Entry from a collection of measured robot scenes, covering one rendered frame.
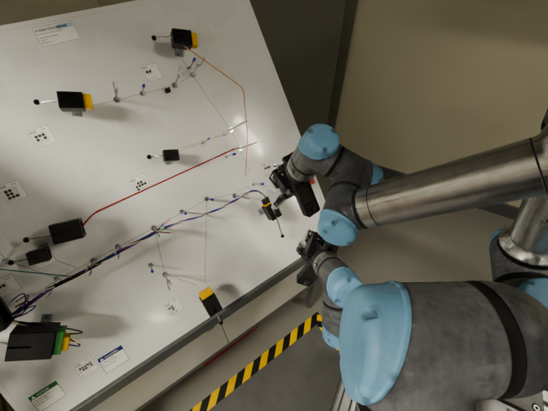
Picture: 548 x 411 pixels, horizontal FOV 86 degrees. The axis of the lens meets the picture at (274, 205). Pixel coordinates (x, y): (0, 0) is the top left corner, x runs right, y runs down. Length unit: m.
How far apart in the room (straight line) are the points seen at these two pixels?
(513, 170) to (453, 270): 2.09
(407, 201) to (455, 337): 0.23
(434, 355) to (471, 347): 0.03
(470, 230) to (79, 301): 2.60
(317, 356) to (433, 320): 1.68
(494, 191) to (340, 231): 0.23
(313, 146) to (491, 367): 0.43
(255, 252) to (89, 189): 0.58
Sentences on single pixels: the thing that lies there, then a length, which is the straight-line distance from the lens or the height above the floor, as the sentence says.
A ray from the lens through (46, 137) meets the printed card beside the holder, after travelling 1.04.
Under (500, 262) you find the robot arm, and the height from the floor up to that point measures 1.34.
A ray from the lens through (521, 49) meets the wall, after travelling 2.38.
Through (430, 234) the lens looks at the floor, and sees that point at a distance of 2.64.
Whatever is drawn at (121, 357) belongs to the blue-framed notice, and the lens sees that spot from 1.14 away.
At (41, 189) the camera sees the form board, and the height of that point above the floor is 1.33.
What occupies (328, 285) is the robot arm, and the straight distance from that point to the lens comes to 0.67.
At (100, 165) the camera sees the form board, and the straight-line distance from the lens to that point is 1.02.
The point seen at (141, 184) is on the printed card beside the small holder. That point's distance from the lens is 1.01.
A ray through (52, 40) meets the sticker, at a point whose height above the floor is 1.60.
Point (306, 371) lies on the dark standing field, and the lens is 1.96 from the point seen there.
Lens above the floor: 1.92
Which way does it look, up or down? 50 degrees down
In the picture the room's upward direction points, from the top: straight up
